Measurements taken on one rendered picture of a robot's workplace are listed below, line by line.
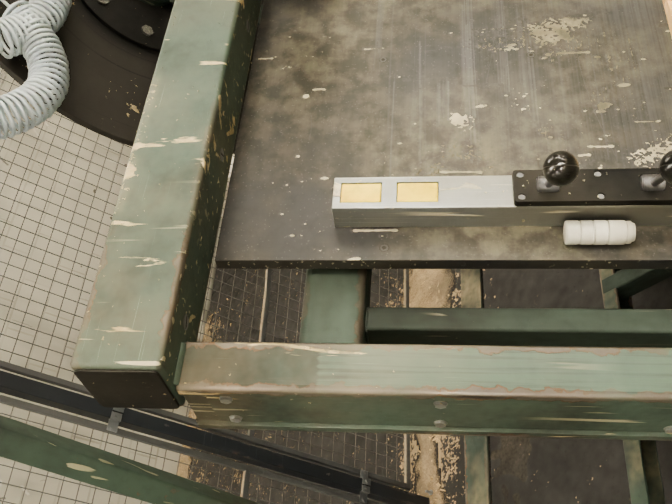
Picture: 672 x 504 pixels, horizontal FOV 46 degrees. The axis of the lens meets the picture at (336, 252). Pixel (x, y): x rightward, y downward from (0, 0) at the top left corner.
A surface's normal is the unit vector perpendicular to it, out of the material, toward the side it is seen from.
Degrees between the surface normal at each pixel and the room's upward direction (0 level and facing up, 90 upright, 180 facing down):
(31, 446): 97
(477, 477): 0
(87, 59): 90
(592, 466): 0
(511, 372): 50
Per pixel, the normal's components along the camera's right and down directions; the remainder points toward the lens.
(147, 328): -0.11, -0.57
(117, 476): 0.44, 0.32
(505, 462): -0.83, -0.36
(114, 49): 0.55, -0.44
